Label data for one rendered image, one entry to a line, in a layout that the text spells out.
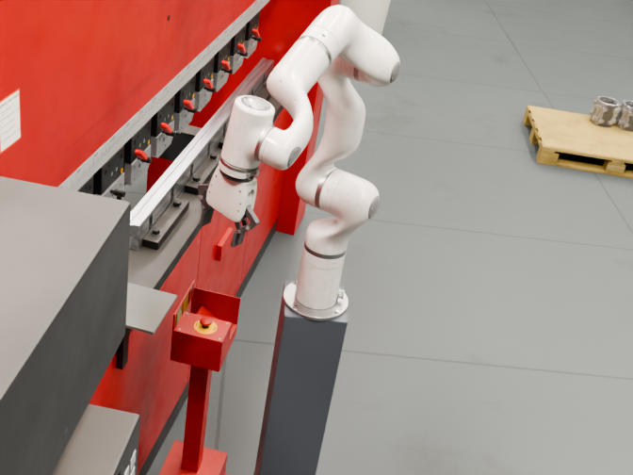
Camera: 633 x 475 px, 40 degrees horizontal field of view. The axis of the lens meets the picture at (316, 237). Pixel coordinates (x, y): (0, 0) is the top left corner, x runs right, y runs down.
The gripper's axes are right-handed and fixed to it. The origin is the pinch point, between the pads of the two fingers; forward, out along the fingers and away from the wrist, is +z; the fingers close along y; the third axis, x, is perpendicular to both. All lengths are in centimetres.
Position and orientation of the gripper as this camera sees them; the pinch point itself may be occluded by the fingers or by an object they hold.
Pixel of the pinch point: (220, 231)
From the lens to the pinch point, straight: 193.0
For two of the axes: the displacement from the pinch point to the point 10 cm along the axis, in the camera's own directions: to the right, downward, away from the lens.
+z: -2.8, 8.1, 5.2
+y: -7.8, -5.0, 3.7
